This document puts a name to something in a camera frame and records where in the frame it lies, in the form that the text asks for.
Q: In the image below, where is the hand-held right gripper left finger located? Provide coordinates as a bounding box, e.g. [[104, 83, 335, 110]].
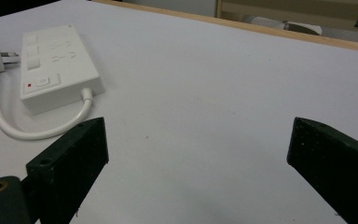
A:
[[25, 116, 110, 224]]

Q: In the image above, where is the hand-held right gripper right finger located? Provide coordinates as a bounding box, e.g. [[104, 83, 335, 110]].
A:
[[286, 116, 358, 224]]

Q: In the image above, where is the white power cable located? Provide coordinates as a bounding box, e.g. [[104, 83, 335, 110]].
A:
[[0, 58, 94, 141]]

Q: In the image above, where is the white power strip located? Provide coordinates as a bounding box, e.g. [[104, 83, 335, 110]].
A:
[[20, 23, 106, 117]]

